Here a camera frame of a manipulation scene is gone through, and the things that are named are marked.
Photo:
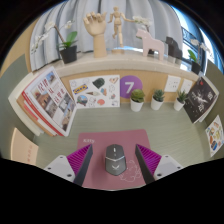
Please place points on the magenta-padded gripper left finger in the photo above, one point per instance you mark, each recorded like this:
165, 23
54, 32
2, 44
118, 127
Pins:
78, 160

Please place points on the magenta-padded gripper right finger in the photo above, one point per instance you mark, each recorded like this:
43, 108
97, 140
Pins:
150, 160

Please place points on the grey computer mouse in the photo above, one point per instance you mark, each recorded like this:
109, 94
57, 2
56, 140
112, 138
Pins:
115, 160

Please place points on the dark pink mouse pad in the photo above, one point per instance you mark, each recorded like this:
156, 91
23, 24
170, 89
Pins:
100, 176

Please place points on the beige card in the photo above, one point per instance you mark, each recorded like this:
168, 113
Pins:
23, 148

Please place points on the red-edged photo magazine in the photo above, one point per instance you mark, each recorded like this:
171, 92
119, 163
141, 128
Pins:
53, 100

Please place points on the large colourful sticker sheet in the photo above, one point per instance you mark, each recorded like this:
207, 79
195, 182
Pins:
215, 135

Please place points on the white sticker sheet, small drawings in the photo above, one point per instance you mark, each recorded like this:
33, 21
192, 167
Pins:
96, 91

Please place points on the round purple number sign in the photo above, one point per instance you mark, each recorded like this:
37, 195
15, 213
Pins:
130, 86

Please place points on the black-covered book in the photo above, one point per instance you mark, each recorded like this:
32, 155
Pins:
200, 100

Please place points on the white book behind magazine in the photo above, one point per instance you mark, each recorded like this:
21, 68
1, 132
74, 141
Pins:
15, 100

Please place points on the green felt partition panel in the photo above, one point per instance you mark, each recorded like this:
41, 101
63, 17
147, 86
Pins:
8, 86
218, 83

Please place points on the small white orchid, black pot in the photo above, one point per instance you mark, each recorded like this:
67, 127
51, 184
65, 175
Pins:
68, 53

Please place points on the dark grey horse figure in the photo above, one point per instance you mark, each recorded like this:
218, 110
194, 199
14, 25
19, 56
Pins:
173, 48

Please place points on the pink horse figure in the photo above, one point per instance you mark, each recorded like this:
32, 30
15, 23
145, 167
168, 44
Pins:
150, 45

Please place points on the wooden hand model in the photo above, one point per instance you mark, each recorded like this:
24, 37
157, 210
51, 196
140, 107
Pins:
98, 33

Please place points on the wooden artist mannequin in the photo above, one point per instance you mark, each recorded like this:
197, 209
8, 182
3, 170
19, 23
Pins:
116, 25

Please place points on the white orchid behind horses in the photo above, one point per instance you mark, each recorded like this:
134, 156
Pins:
143, 20

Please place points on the light grey curtain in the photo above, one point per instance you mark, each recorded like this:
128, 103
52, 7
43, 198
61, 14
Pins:
100, 10

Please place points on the white wall socket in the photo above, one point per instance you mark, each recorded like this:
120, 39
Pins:
172, 83
186, 86

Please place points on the window with dark frame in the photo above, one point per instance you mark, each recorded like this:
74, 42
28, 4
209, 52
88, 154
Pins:
191, 26

